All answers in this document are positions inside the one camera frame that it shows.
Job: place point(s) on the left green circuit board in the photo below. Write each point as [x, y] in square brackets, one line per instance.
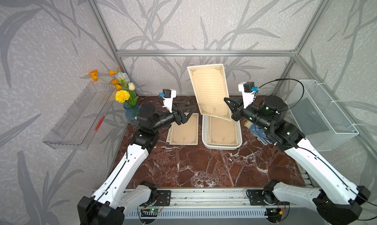
[150, 212]

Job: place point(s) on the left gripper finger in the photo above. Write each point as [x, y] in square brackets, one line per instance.
[182, 118]
[186, 109]

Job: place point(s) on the red pen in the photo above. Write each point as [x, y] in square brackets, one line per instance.
[99, 123]

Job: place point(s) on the aluminium cage frame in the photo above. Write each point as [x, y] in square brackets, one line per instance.
[324, 54]

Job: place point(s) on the blue glass vase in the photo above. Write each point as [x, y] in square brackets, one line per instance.
[131, 114]

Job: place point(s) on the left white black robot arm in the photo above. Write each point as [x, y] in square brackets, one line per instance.
[140, 146]

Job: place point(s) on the white plastic storage box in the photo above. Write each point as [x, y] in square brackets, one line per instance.
[205, 135]

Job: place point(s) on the beige stationery paper stack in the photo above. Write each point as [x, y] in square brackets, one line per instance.
[222, 132]

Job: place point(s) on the yellow orange artificial flowers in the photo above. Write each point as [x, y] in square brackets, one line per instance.
[125, 88]

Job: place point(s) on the clear acrylic wall shelf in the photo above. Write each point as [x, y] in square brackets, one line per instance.
[75, 130]

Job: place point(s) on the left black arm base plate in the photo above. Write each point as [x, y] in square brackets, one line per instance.
[158, 198]

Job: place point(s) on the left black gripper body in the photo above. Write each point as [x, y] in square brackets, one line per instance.
[167, 120]

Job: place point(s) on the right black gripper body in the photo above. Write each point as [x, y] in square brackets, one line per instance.
[254, 114]

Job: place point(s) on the right circuit board with wires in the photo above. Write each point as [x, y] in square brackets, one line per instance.
[274, 215]

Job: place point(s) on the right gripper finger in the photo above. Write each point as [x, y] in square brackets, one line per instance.
[233, 103]
[236, 113]

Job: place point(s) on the beige stationery sheet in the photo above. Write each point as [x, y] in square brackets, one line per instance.
[169, 134]
[210, 88]
[185, 134]

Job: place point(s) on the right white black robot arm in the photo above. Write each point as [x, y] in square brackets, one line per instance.
[337, 200]

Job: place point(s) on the blue white dotted glove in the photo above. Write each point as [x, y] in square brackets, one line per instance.
[257, 132]

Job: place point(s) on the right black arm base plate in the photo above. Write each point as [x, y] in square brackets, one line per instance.
[262, 197]

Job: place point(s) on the aluminium front rail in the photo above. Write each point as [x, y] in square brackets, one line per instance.
[205, 198]

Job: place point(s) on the white wire mesh basket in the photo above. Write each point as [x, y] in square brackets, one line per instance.
[319, 117]

